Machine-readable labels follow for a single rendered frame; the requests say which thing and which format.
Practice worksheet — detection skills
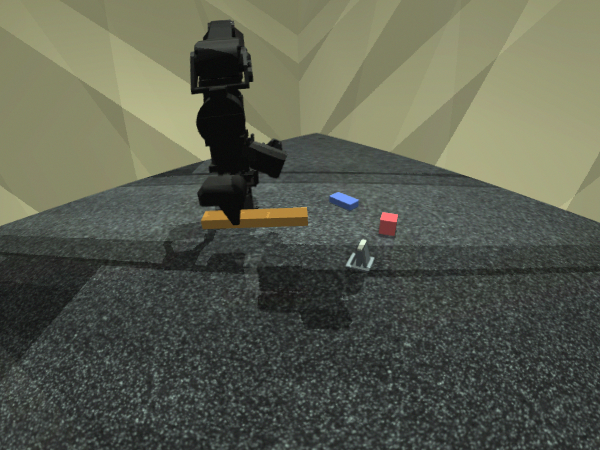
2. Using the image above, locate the orange bar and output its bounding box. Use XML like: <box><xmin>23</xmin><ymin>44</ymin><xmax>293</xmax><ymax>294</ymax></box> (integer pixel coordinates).
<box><xmin>201</xmin><ymin>207</ymin><xmax>308</xmax><ymax>229</ymax></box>

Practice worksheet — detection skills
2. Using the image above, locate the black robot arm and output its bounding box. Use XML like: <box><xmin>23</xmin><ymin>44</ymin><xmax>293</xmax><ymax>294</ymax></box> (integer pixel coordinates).
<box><xmin>190</xmin><ymin>19</ymin><xmax>287</xmax><ymax>210</ymax></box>

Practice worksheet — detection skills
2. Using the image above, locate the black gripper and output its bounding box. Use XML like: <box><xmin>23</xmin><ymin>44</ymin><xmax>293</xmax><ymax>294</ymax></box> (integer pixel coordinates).
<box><xmin>197</xmin><ymin>127</ymin><xmax>255</xmax><ymax>225</ymax></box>

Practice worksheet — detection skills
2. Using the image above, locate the blue block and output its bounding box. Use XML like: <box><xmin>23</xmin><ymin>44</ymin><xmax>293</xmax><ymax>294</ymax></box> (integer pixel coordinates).
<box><xmin>329</xmin><ymin>192</ymin><xmax>359</xmax><ymax>210</ymax></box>

